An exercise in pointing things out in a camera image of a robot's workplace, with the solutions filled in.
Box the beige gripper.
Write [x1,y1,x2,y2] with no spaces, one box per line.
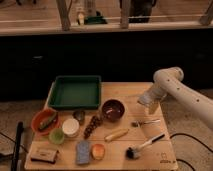
[138,87,164,115]

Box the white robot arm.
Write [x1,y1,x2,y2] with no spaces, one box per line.
[138,67,213,131]

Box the purple bowl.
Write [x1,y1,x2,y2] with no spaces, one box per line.
[101,99,125,122]

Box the orange bowl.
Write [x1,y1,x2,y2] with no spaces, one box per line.
[31,108,59,136]

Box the green sponge in bowl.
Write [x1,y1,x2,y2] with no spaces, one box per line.
[38,112,57,131]

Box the metal fork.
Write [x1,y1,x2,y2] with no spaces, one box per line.
[131,119,161,127]

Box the black dish brush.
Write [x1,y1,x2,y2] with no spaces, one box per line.
[125,133,165,159]

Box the bunch of dark grapes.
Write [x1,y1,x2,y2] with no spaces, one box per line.
[84,116,103,139]

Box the small metal cup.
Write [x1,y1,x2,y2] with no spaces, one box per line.
[73,110,85,125]

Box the green plastic tray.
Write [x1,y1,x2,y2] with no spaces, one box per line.
[48,75,101,110]

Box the orange bread roll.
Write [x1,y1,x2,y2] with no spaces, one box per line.
[91,144,105,160]

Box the blue sponge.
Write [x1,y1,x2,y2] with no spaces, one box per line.
[76,140,90,165]

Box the white round container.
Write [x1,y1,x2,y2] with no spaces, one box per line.
[62,118,80,137]

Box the green base object background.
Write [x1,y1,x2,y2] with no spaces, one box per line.
[84,11,107,25]

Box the small green cup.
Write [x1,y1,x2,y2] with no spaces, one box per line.
[49,128,64,145]

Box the wooden block eraser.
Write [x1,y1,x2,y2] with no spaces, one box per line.
[30,148,59,164]

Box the black pole left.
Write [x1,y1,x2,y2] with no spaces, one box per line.
[11,122,24,171]

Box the black cable right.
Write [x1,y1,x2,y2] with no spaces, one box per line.
[169,132,213,171]

